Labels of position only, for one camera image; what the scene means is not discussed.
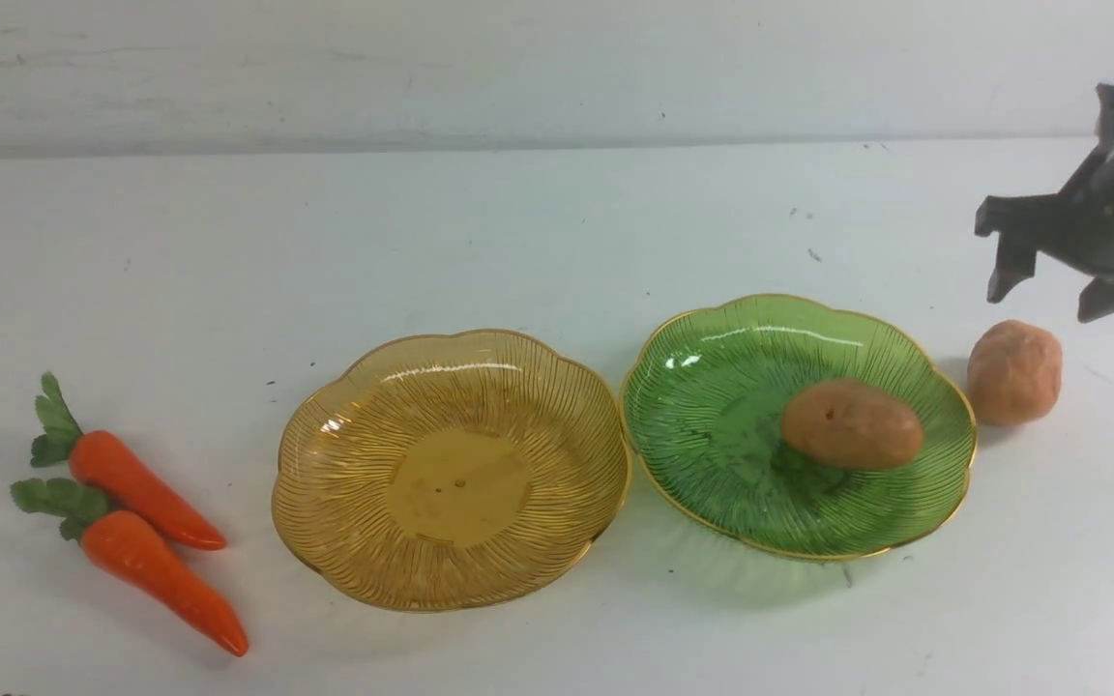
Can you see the orange plastic carrot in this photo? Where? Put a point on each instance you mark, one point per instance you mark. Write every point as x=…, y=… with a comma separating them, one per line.
x=100, y=459
x=120, y=542

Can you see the brown potato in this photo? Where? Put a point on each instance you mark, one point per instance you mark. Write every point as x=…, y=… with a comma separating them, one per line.
x=1014, y=374
x=851, y=425

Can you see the green ribbed glass plate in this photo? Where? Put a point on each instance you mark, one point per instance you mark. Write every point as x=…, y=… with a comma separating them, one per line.
x=703, y=404

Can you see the amber ribbed glass plate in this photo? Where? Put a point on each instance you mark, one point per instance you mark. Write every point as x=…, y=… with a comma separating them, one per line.
x=443, y=472

